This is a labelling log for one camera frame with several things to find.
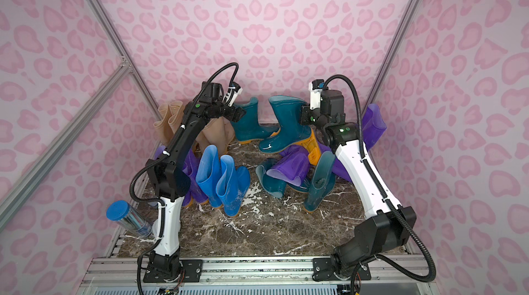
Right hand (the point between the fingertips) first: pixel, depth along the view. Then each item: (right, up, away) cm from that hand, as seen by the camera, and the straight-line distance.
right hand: (302, 105), depth 75 cm
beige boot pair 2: (-51, -4, +11) cm, 53 cm away
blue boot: (-35, -25, 0) cm, 43 cm away
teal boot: (-23, -7, +31) cm, 39 cm away
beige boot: (-36, -10, +13) cm, 39 cm away
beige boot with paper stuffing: (-33, -9, +34) cm, 48 cm away
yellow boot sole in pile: (+7, -16, +16) cm, 23 cm away
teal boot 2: (-5, -2, +2) cm, 5 cm away
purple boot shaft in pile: (-2, -23, +12) cm, 26 cm away
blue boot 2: (-24, -27, -8) cm, 37 cm away
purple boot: (-41, -34, +9) cm, 55 cm away
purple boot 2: (+30, -7, +9) cm, 32 cm away
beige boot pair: (-57, -9, +14) cm, 60 cm away
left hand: (-25, +3, +16) cm, 30 cm away
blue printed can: (-60, -36, -7) cm, 71 cm away
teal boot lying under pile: (-11, -30, +3) cm, 32 cm away
